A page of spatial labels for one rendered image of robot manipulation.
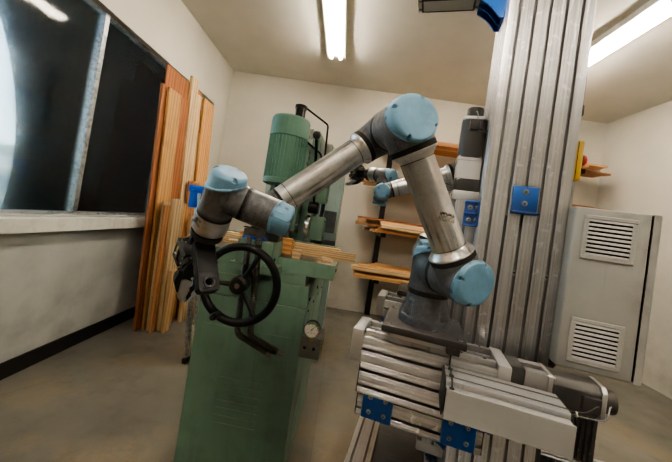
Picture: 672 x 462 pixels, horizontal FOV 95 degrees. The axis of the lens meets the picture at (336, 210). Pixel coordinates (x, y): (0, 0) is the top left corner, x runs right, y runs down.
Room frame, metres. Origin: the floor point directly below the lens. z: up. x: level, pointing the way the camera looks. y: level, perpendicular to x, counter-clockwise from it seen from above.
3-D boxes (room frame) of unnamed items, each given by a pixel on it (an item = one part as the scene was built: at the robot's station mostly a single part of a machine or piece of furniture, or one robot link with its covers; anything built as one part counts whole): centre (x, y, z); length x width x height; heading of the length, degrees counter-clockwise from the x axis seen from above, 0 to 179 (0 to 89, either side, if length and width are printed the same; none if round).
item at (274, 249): (1.22, 0.27, 0.91); 0.15 x 0.14 x 0.09; 85
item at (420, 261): (0.93, -0.31, 0.98); 0.13 x 0.12 x 0.14; 14
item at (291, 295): (1.53, 0.25, 0.76); 0.57 x 0.45 x 0.09; 175
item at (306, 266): (1.30, 0.26, 0.87); 0.61 x 0.30 x 0.06; 85
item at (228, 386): (1.53, 0.25, 0.35); 0.58 x 0.45 x 0.71; 175
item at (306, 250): (1.40, 0.18, 0.92); 0.60 x 0.02 x 0.04; 85
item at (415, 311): (0.93, -0.31, 0.87); 0.15 x 0.15 x 0.10
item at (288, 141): (1.41, 0.26, 1.35); 0.18 x 0.18 x 0.31
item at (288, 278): (1.35, 0.27, 0.82); 0.40 x 0.21 x 0.04; 85
